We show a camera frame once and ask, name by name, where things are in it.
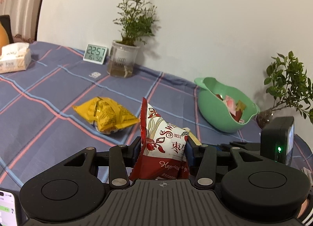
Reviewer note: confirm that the pink floral curtain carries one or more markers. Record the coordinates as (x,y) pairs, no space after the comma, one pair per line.
(24,16)

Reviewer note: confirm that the black camera box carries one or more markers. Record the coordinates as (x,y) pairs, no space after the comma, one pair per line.
(277,139)

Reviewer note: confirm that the red snacks in bowl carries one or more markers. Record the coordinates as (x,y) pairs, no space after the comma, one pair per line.
(236,109)

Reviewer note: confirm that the leafy plant in glass vase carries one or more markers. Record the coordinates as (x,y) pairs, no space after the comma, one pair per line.
(287,82)

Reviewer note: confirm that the donut shaped cushion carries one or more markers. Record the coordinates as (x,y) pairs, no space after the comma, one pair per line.
(4,40)

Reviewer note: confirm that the feathery plant in clear pot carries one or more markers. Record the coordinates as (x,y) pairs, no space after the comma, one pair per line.
(137,19)

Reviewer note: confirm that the green plastic bowl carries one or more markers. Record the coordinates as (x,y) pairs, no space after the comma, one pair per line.
(212,105)

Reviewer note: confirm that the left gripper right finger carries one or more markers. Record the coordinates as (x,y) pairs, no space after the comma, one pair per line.
(237,168)

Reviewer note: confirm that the yellow chip bag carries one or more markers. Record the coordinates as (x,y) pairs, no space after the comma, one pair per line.
(106,115)

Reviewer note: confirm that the smartphone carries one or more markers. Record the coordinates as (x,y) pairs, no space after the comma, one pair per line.
(8,215)

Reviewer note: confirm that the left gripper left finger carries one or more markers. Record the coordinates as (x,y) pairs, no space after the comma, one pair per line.
(81,169)

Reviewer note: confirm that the white tissue box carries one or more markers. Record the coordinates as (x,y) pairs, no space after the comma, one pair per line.
(15,57)

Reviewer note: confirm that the cream long snack packet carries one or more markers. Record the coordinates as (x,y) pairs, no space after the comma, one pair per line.
(192,136)

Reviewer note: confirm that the white red jujube snack bag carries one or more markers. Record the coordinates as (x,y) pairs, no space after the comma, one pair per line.
(163,144)

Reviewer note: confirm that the white digital clock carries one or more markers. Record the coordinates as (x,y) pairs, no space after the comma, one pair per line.
(95,54)

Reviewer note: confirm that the white care label tag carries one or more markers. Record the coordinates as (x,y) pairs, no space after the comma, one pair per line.
(95,75)

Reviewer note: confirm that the blue plaid tablecloth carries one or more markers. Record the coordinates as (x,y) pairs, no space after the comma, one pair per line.
(40,130)

